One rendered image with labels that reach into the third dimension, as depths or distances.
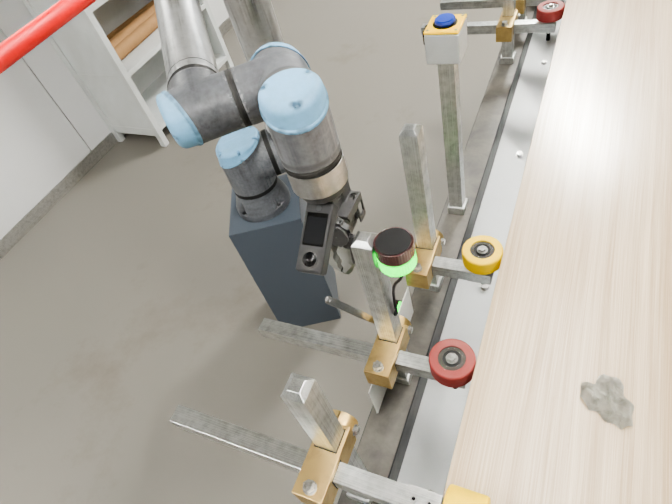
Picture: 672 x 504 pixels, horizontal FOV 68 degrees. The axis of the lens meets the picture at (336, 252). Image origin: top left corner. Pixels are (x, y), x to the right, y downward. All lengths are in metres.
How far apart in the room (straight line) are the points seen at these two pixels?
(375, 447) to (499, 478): 0.32
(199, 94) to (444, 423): 0.82
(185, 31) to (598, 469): 0.93
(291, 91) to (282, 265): 1.18
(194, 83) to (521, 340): 0.68
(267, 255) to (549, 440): 1.18
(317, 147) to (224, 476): 1.47
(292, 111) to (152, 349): 1.84
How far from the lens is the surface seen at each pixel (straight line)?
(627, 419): 0.88
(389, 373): 0.95
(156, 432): 2.16
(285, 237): 1.70
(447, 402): 1.19
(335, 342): 1.01
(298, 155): 0.70
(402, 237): 0.75
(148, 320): 2.49
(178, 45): 0.92
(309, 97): 0.67
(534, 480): 0.84
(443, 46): 1.09
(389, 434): 1.08
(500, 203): 1.54
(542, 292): 0.99
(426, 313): 1.20
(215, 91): 0.79
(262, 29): 1.36
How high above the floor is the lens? 1.70
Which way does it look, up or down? 47 degrees down
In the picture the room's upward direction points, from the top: 20 degrees counter-clockwise
